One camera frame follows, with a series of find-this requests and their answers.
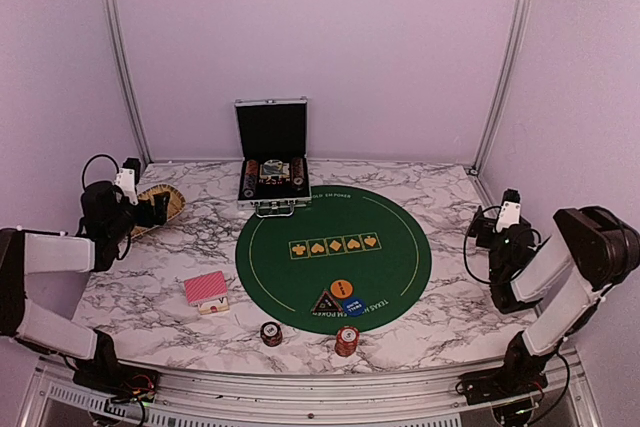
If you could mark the aluminium frame post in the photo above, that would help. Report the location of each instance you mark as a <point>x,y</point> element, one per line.
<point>514,44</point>
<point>125,79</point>

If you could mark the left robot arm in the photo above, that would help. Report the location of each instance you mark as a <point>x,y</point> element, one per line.
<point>27,252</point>

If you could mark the woven bamboo tray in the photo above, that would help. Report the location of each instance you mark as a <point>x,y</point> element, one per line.
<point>176,207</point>

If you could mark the red 5 chip stack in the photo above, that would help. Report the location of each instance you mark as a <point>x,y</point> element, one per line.
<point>347,339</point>

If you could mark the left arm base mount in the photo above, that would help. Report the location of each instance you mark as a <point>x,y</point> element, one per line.
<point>127,384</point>

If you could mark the right aluminium frame post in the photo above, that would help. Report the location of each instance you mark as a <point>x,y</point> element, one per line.
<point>514,44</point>

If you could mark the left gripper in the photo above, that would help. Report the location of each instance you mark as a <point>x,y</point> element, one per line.
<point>147,220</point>

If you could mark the orange round dealer button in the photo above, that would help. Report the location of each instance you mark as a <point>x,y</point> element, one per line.
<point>342,289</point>

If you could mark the blue card deck in case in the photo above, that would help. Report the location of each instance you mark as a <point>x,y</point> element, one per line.
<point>274,172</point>

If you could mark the dark brown chip row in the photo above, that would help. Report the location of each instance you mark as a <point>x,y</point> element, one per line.
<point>298,176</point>

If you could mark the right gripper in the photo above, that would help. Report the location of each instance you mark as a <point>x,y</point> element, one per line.
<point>480,222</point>

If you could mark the left aluminium frame post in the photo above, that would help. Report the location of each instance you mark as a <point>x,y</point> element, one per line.
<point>125,79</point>

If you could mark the dark 100 chip stack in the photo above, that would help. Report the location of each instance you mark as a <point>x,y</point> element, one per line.
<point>271,334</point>

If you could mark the brown purple chip row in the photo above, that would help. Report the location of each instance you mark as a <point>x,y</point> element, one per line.
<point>250,179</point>

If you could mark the round green poker mat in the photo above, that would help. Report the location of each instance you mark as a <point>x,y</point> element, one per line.
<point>285,263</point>

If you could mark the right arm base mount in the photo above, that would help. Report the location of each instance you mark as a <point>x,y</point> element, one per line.
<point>493,385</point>

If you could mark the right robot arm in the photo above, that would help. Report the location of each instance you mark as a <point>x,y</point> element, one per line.
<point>589,252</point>

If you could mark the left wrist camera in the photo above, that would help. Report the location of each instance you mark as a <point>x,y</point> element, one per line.
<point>127,179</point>

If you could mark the aluminium poker chip case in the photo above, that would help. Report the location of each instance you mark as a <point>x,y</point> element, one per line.
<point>273,129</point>

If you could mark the black triangular all-in button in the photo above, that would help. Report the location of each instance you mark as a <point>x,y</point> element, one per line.
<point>326,304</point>

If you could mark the blue small blind button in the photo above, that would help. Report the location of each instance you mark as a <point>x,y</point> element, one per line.
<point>354,306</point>

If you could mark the red-backed card deck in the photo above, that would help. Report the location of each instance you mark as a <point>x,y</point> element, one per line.
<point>208,293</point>

